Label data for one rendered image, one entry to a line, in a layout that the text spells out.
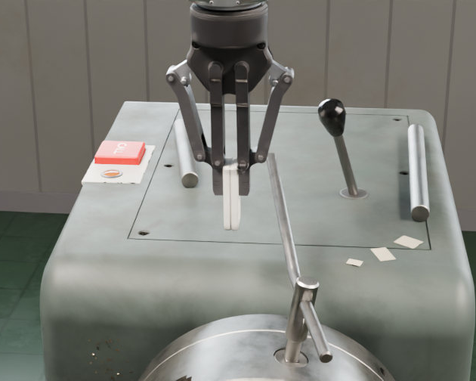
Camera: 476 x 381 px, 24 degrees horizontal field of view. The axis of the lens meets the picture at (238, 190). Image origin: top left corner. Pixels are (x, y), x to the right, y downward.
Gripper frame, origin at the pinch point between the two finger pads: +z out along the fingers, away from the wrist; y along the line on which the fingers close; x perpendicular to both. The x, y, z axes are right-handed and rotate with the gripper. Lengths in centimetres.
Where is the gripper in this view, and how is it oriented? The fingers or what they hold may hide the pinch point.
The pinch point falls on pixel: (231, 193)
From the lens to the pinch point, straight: 114.0
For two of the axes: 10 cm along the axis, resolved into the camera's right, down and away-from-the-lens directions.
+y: 10.0, 0.2, -0.8
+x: 0.8, -4.0, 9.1
